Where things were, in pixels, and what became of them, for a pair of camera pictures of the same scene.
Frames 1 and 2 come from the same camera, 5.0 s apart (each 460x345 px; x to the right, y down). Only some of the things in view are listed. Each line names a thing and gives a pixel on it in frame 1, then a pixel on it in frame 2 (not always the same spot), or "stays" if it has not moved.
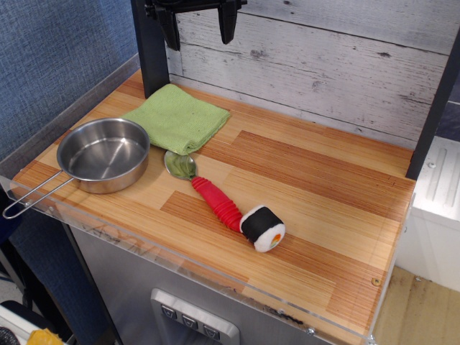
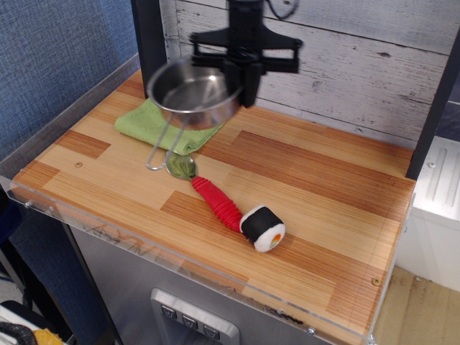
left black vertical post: [152, 48] stays
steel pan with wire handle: [103, 156] to [192, 97]
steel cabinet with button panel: [149, 302] stays
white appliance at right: [430, 244] stays
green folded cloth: [177, 121] stays
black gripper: [184, 6] to [244, 47]
